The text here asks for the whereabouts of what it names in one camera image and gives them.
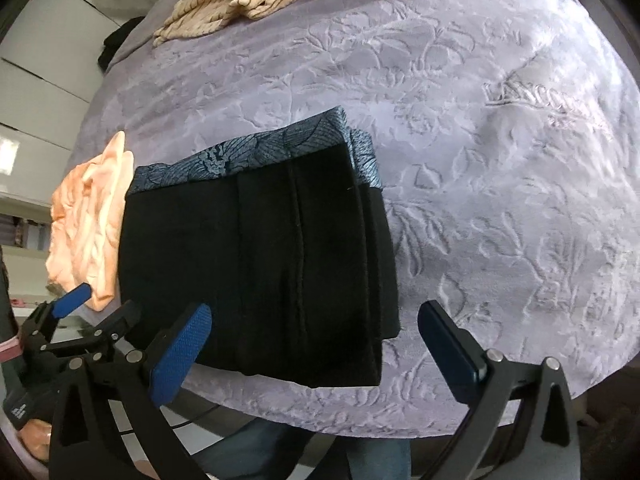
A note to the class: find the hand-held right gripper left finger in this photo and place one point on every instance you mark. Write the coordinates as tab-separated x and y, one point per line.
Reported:
181	347

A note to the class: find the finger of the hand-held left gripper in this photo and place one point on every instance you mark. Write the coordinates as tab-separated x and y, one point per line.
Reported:
117	321
75	299

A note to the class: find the purple embossed blanket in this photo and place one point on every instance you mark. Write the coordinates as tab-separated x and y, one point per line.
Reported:
500	185

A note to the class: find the beige striped cloth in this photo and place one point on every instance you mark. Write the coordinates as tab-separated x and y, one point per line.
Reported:
240	0

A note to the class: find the black pants with patterned waistband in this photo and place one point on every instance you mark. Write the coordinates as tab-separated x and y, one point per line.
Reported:
260	260

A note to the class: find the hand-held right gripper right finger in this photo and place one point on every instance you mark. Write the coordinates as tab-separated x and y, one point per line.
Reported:
447	342

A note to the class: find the peach cloth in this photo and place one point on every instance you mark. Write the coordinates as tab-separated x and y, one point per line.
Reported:
90	220

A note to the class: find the dark cloth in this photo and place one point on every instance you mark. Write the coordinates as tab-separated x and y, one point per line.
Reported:
117	42

